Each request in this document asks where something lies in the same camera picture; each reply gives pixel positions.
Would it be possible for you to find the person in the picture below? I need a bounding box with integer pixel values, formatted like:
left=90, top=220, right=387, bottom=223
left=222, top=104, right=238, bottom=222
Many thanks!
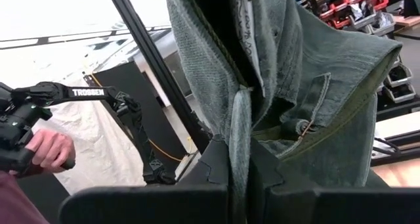
left=0, top=171, right=50, bottom=224

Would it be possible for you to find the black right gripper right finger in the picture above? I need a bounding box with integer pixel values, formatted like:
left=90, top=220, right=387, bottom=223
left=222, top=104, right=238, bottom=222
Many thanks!
left=247, top=138, right=318, bottom=189

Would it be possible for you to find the white plastic sheet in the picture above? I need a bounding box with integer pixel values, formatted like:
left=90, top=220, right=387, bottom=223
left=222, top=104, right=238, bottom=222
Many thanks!
left=31, top=95, right=148, bottom=195

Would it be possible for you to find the person's hand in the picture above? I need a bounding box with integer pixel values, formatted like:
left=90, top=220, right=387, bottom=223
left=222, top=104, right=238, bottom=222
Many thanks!
left=9, top=128, right=77, bottom=177

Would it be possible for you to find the black rack with parts bins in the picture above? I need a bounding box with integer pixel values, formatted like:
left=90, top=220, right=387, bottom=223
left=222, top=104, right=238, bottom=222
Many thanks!
left=291, top=0, right=420, bottom=112

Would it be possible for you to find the green corduroy cap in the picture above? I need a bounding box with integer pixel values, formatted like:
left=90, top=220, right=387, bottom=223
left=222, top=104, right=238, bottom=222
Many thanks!
left=165, top=0, right=403, bottom=224

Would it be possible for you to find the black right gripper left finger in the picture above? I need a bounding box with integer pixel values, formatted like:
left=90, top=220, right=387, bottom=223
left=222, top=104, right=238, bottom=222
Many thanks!
left=177, top=135, right=230, bottom=187

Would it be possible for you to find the black box cabinet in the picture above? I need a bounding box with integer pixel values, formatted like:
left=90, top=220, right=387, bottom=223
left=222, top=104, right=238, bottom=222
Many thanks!
left=83, top=30, right=198, bottom=182

